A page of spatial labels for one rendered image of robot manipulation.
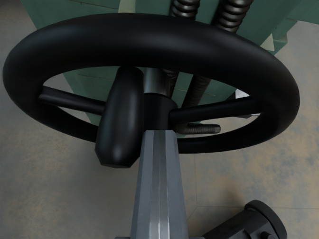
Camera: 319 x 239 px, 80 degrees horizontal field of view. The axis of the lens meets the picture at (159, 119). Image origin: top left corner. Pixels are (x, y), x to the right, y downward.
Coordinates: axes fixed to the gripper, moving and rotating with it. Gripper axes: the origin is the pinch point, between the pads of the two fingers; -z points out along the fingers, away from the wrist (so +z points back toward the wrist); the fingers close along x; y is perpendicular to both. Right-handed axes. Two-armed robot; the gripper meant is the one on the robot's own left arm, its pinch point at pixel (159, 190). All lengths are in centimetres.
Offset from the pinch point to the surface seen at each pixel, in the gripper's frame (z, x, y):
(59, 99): -10.8, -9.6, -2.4
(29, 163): -53, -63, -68
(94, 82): -40.3, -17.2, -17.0
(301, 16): -26.3, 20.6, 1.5
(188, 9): -13.3, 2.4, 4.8
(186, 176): -54, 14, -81
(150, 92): -14.7, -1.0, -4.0
